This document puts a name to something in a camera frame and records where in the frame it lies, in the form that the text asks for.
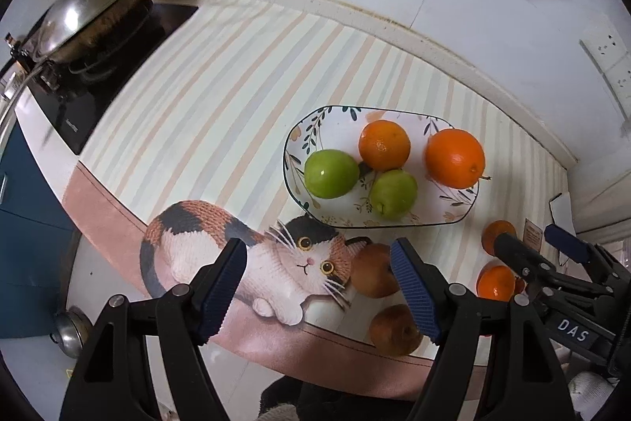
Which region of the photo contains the oval floral ceramic plate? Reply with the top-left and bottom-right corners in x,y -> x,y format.
282,105 -> 487,229

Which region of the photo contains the small steel pot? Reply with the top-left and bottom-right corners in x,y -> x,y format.
50,305 -> 93,360

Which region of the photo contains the blue cabinet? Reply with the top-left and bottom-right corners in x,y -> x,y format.
0,120 -> 80,339

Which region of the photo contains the round green apple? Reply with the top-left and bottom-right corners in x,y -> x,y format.
304,149 -> 360,200

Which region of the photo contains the brown kiwi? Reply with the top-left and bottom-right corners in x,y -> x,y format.
370,303 -> 424,357
351,243 -> 401,298

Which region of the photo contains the white wall socket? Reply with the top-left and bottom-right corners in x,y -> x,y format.
579,19 -> 631,92

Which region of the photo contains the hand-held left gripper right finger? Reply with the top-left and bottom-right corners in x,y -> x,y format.
388,237 -> 569,421

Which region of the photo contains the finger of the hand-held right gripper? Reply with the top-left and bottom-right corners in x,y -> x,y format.
493,231 -> 614,303
543,224 -> 631,286

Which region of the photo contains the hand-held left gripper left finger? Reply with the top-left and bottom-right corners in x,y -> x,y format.
59,238 -> 248,421

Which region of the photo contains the black gas stove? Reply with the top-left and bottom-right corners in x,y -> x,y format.
17,0 -> 199,156

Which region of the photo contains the small brown card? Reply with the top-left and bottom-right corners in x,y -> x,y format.
524,218 -> 543,249

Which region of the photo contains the large orange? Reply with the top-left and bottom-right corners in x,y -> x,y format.
425,128 -> 487,190

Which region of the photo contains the striped cat print mat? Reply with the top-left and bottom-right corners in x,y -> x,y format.
62,0 -> 583,402

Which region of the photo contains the small orange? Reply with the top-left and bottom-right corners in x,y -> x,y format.
358,120 -> 411,172

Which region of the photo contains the steel wok with lid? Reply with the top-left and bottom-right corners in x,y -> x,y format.
5,0 -> 156,74

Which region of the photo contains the small green apple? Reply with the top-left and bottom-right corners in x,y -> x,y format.
370,169 -> 419,221

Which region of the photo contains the white paper sheet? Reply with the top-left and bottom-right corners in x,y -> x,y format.
548,193 -> 577,235

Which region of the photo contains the small tangerine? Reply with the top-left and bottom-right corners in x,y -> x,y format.
482,220 -> 518,256
476,259 -> 526,302

